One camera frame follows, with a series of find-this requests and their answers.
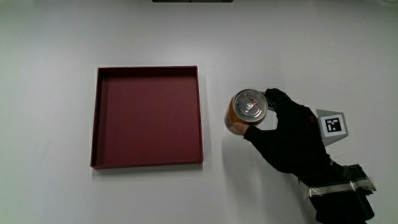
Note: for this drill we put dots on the white desk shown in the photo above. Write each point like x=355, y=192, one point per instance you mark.
x=46, y=46

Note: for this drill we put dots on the golden drink can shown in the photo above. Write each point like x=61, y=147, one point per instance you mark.
x=247, y=109

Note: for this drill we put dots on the person's right hand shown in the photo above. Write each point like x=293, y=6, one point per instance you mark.
x=289, y=140

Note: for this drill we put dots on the person's right forearm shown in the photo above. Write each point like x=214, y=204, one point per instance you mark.
x=339, y=196

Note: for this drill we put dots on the dark red square tray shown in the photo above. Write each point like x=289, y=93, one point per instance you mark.
x=149, y=118

